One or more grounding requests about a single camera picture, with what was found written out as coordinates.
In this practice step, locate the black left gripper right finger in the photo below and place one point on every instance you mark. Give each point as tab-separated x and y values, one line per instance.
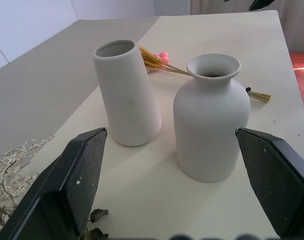
274	185

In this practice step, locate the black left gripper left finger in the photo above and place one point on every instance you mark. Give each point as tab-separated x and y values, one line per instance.
67	185

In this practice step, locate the white flared-neck bottle vase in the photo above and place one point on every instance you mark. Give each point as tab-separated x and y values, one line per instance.
212	117

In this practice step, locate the tall white cylinder vase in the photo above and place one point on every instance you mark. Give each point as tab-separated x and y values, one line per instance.
128	97

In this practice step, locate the dried green leaf sprig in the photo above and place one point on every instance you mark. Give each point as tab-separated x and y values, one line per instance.
98	220

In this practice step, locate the white dried blossom branch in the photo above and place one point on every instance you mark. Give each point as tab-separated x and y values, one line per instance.
9	170

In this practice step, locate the red cushion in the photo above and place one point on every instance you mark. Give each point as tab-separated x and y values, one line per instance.
303	77

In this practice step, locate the wheat and pink berry bouquet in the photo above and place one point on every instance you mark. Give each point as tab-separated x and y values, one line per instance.
157	60

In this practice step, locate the dark object at table edge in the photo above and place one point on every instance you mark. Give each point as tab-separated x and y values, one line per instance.
260	3

